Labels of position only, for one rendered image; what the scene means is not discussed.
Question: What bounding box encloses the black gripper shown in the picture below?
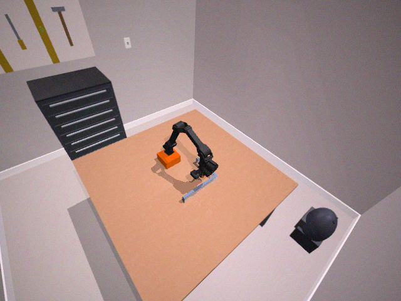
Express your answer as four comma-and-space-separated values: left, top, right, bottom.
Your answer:
190, 162, 206, 179

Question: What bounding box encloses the clear low l-shaped wall with blue top edges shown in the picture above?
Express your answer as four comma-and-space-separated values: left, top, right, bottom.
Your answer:
185, 159, 218, 202

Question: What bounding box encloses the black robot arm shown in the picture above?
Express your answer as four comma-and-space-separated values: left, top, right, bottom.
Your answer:
163, 121, 218, 177

